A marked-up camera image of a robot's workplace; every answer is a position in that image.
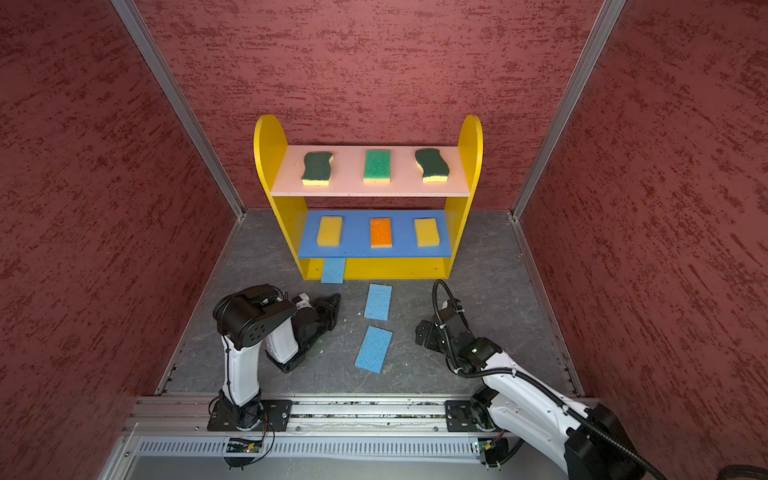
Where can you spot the aluminium corner profile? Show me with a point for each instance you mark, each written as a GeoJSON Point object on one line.
{"type": "Point", "coordinates": [133, 21]}
{"type": "Point", "coordinates": [601, 30]}

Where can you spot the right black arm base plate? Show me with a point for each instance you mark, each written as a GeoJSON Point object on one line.
{"type": "Point", "coordinates": [467, 416]}

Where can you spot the left small circuit board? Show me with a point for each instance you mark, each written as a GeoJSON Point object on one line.
{"type": "Point", "coordinates": [244, 446]}

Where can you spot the right aluminium corner profile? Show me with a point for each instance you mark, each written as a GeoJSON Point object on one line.
{"type": "Point", "coordinates": [601, 30]}

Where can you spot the left aluminium corner profile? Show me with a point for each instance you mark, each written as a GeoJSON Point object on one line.
{"type": "Point", "coordinates": [133, 21]}

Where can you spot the white slotted cable duct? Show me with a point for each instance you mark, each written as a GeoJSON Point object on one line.
{"type": "Point", "coordinates": [440, 449]}

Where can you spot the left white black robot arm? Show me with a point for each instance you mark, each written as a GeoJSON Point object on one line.
{"type": "Point", "coordinates": [260, 318]}

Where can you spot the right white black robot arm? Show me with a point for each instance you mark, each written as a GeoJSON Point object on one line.
{"type": "Point", "coordinates": [585, 442]}

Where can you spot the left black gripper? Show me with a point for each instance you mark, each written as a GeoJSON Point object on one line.
{"type": "Point", "coordinates": [325, 305]}

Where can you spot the yellow wooden shelf unit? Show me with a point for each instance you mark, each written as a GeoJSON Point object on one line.
{"type": "Point", "coordinates": [270, 145]}

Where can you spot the small circuit board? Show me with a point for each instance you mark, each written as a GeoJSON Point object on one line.
{"type": "Point", "coordinates": [244, 446]}
{"type": "Point", "coordinates": [492, 448]}

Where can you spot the dark green wavy sponge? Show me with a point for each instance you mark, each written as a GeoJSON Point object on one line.
{"type": "Point", "coordinates": [317, 168]}
{"type": "Point", "coordinates": [432, 165]}

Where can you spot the blue lower shelf board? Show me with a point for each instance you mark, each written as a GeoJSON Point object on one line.
{"type": "Point", "coordinates": [355, 235]}

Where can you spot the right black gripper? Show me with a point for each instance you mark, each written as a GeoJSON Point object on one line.
{"type": "Point", "coordinates": [432, 335]}

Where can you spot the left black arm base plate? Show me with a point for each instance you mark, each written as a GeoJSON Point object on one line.
{"type": "Point", "coordinates": [275, 414]}

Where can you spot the bright green rectangular sponge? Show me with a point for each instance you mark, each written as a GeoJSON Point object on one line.
{"type": "Point", "coordinates": [377, 167]}

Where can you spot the pink upper shelf board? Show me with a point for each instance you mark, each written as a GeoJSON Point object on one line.
{"type": "Point", "coordinates": [405, 180]}

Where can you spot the aluminium mounting rail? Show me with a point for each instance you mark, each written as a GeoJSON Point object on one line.
{"type": "Point", "coordinates": [311, 415]}

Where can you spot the right small circuit board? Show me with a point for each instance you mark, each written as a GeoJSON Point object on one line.
{"type": "Point", "coordinates": [492, 448]}

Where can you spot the light blue sponge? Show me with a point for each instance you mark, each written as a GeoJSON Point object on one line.
{"type": "Point", "coordinates": [378, 302]}
{"type": "Point", "coordinates": [333, 271]}
{"type": "Point", "coordinates": [373, 350]}

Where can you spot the yellow sponge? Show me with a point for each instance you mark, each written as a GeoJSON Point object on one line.
{"type": "Point", "coordinates": [329, 232]}
{"type": "Point", "coordinates": [427, 233]}

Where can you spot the orange sponge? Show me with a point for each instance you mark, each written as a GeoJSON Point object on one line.
{"type": "Point", "coordinates": [380, 233]}

